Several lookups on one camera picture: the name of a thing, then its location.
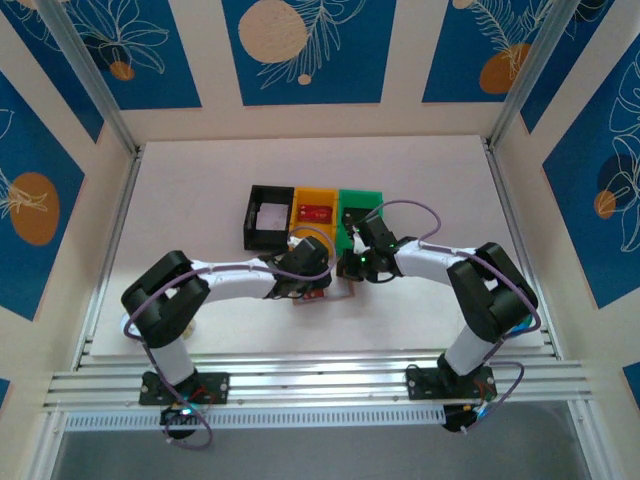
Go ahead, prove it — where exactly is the tan leather card holder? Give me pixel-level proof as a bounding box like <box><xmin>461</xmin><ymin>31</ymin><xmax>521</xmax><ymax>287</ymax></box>
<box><xmin>292</xmin><ymin>280</ymin><xmax>356</xmax><ymax>306</ymax></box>

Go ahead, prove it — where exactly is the white blossom pagoda print card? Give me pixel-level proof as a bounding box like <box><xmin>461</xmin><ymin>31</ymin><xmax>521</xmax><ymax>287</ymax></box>
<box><xmin>255</xmin><ymin>207</ymin><xmax>286</xmax><ymax>232</ymax></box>

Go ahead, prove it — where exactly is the yellow plastic bin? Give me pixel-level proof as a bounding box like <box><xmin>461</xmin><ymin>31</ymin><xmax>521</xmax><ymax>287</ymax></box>
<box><xmin>288</xmin><ymin>186</ymin><xmax>341</xmax><ymax>251</ymax></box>

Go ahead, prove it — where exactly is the green plastic bin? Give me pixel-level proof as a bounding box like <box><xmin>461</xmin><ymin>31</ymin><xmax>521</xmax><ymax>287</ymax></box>
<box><xmin>333</xmin><ymin>188</ymin><xmax>385</xmax><ymax>256</ymax></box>

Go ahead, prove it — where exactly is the black plastic bin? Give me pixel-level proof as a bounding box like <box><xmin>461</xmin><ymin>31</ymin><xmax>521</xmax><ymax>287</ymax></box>
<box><xmin>241</xmin><ymin>184</ymin><xmax>296</xmax><ymax>252</ymax></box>

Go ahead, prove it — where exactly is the blue plastic cup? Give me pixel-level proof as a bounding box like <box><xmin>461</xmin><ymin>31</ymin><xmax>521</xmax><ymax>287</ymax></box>
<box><xmin>502</xmin><ymin>312</ymin><xmax>534</xmax><ymax>337</ymax></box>

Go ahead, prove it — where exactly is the black controller board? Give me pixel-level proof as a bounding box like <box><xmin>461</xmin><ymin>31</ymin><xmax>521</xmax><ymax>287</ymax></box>
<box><xmin>442</xmin><ymin>403</ymin><xmax>489</xmax><ymax>435</ymax></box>
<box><xmin>159</xmin><ymin>403</ymin><xmax>202</xmax><ymax>442</ymax></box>

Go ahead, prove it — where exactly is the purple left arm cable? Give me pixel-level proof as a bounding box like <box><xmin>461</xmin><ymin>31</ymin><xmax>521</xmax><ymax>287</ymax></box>
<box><xmin>122</xmin><ymin>224</ymin><xmax>335</xmax><ymax>451</ymax></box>

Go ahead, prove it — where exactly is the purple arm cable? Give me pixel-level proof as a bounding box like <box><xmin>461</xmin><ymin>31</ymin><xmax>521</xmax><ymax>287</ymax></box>
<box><xmin>122</xmin><ymin>224</ymin><xmax>335</xmax><ymax>451</ymax></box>
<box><xmin>354</xmin><ymin>199</ymin><xmax>542</xmax><ymax>434</ymax></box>

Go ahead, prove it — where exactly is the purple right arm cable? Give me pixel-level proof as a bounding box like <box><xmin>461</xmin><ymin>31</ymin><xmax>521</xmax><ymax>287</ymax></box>
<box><xmin>354</xmin><ymin>199</ymin><xmax>542</xmax><ymax>434</ymax></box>

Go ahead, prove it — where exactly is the aluminium mounting rail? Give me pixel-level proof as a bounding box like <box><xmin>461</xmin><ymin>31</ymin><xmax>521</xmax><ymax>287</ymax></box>
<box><xmin>42</xmin><ymin>349</ymin><xmax>599</xmax><ymax>411</ymax></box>

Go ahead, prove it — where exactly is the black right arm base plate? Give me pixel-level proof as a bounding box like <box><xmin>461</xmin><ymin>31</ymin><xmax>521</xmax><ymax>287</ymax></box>
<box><xmin>404</xmin><ymin>365</ymin><xmax>499</xmax><ymax>401</ymax></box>

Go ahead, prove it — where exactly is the aluminium table side rail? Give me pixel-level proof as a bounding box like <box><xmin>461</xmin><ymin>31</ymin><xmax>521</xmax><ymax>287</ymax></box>
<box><xmin>483</xmin><ymin>139</ymin><xmax>561</xmax><ymax>361</ymax></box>
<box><xmin>73</xmin><ymin>147</ymin><xmax>146</xmax><ymax>372</ymax></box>

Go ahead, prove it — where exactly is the white slotted cable duct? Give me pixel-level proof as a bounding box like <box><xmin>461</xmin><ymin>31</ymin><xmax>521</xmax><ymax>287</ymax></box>
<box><xmin>64</xmin><ymin>405</ymin><xmax>446</xmax><ymax>432</ymax></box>

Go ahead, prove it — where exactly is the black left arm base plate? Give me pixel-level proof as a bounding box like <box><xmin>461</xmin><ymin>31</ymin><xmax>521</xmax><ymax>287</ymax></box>
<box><xmin>138</xmin><ymin>372</ymin><xmax>231</xmax><ymax>406</ymax></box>

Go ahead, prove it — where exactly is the blue floral wall panel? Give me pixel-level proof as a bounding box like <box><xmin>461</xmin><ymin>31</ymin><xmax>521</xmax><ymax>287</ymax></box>
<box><xmin>221</xmin><ymin>0</ymin><xmax>399</xmax><ymax>107</ymax></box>
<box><xmin>421</xmin><ymin>0</ymin><xmax>559</xmax><ymax>105</ymax></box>
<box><xmin>0</xmin><ymin>7</ymin><xmax>106</xmax><ymax>145</ymax></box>
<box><xmin>0</xmin><ymin>69</ymin><xmax>87</xmax><ymax>322</ymax></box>
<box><xmin>62</xmin><ymin>0</ymin><xmax>204</xmax><ymax>112</ymax></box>
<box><xmin>542</xmin><ymin>47</ymin><xmax>640</xmax><ymax>310</ymax></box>
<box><xmin>519</xmin><ymin>0</ymin><xmax>619</xmax><ymax>135</ymax></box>

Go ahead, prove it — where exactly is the aluminium frame post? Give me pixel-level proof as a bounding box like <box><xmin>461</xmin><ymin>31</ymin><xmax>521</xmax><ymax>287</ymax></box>
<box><xmin>484</xmin><ymin>0</ymin><xmax>591</xmax><ymax>151</ymax></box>
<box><xmin>34</xmin><ymin>0</ymin><xmax>144</xmax><ymax>156</ymax></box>

